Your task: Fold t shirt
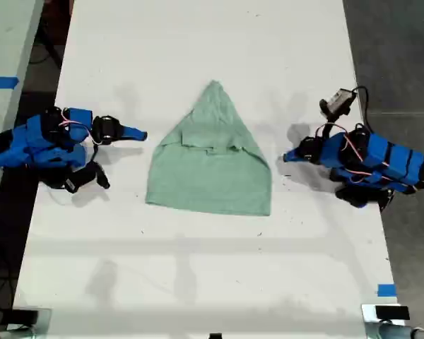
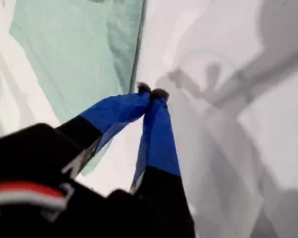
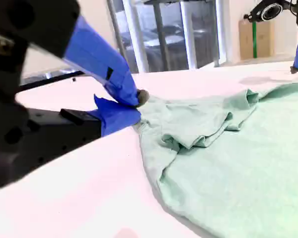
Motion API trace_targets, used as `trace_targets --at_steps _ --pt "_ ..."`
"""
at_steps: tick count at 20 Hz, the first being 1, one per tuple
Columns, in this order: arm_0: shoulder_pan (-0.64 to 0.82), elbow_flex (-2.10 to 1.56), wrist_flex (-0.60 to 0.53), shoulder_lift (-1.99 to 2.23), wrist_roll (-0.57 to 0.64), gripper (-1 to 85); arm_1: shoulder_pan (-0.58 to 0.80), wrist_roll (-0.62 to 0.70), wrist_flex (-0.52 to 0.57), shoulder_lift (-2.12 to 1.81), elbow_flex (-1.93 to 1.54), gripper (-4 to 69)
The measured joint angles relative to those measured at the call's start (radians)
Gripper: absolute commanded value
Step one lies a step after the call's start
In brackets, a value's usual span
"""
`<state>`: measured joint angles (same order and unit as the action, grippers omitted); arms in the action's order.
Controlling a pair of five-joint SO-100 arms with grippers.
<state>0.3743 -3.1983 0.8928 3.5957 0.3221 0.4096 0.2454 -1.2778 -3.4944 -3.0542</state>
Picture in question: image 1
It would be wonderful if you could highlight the pale green T-shirt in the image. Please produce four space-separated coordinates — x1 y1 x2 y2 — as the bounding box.
144 80 272 217

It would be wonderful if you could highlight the white side table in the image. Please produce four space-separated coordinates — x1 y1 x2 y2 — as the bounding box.
0 0 45 227

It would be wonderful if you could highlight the silver metal clamp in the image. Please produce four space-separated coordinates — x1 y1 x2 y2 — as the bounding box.
6 307 53 339
360 303 411 325

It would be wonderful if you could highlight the small black box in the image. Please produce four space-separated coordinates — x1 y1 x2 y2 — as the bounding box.
12 309 40 324
374 305 410 321

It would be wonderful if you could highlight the black camera stalk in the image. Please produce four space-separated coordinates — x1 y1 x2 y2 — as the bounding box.
321 114 342 141

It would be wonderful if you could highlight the black camera box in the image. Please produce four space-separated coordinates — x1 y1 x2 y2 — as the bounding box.
64 161 111 194
319 88 358 117

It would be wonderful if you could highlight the black camera cable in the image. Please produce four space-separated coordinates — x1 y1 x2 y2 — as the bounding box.
353 85 372 133

